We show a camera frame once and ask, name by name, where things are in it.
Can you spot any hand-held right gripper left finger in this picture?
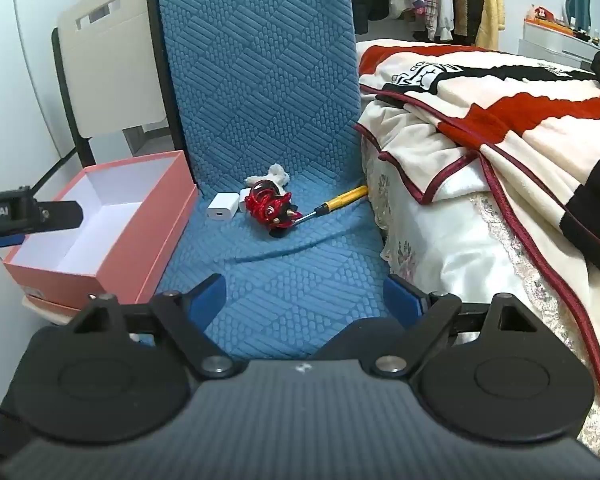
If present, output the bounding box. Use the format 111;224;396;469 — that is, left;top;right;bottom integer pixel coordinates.
72;273;233;379

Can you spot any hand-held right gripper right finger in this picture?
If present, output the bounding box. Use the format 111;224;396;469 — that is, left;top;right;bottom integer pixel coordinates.
371;273;538;379

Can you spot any pink cardboard box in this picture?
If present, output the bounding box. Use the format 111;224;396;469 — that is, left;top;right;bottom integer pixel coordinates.
2;150;199;318

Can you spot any red black figurine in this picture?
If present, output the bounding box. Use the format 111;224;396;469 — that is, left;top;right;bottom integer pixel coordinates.
243;182;302;239

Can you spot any yellow handle screwdriver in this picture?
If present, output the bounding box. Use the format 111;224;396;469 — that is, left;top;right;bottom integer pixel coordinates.
295;185;370;223

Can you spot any white charger plug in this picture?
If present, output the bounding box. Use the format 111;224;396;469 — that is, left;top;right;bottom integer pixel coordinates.
206;192;242;221

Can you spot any cream plush hair claw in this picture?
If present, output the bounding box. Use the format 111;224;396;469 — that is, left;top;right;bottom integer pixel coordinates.
245;163;291;190

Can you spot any white wardrobe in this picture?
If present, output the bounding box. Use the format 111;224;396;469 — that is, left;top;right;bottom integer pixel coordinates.
0;0;88;198

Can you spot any cream folding chair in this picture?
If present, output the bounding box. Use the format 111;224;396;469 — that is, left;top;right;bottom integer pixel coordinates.
22;0;188;326

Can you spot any blue quilted chair cover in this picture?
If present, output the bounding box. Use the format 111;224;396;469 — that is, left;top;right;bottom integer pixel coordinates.
150;0;421;361

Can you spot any red white black blanket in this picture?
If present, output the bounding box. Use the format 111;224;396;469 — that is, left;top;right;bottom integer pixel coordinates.
355;44;600;411

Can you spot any white dresser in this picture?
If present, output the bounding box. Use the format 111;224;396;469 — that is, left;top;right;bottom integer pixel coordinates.
517;19;600;70

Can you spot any yellow hanging coat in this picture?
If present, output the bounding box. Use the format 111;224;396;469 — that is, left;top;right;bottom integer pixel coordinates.
475;0;507;50

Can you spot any red white ornament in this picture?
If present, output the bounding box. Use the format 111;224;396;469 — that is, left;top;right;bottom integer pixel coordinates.
525;5;557;24

